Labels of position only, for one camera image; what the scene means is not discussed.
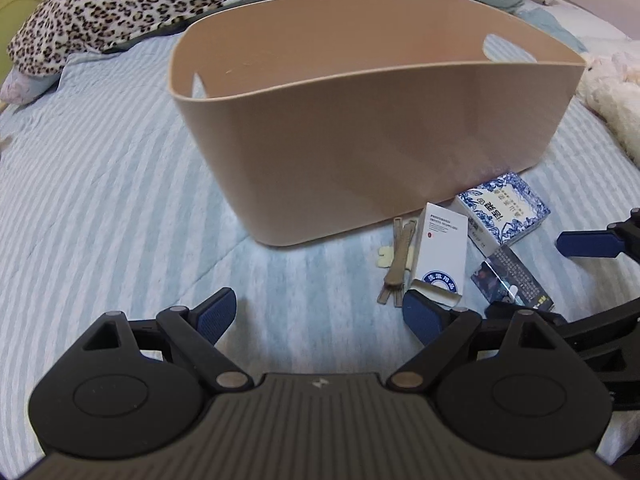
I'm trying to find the pink pillow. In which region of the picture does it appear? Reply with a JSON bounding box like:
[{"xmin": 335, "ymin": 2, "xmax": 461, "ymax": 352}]
[{"xmin": 0, "ymin": 67, "xmax": 60, "ymax": 106}]

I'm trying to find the beige plastic storage basket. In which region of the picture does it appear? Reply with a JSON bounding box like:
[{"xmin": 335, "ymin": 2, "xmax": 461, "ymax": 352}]
[{"xmin": 167, "ymin": 0, "xmax": 585, "ymax": 247}]

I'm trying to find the white fluffy plush toy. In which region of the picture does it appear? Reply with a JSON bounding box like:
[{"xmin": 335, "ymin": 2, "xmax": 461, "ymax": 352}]
[{"xmin": 576, "ymin": 51, "xmax": 640, "ymax": 166}]

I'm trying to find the dark blue small box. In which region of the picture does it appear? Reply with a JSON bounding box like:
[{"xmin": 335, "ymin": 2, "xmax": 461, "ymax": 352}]
[{"xmin": 471, "ymin": 246, "xmax": 553, "ymax": 312}]

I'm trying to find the striped blue bed sheet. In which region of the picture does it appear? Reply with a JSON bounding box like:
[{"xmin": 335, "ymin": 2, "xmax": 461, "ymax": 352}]
[{"xmin": 1, "ymin": 34, "xmax": 639, "ymax": 477}]

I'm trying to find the khaki hair clip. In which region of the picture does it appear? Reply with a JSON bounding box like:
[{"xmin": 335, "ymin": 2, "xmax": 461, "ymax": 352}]
[{"xmin": 376, "ymin": 218, "xmax": 418, "ymax": 308}]

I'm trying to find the white medicine box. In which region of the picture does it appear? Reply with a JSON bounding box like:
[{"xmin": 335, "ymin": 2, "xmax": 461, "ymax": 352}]
[{"xmin": 410, "ymin": 203, "xmax": 468, "ymax": 308}]

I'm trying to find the blue white porcelain-pattern box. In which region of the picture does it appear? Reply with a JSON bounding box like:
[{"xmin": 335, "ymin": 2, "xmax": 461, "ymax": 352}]
[{"xmin": 449, "ymin": 172, "xmax": 551, "ymax": 257}]

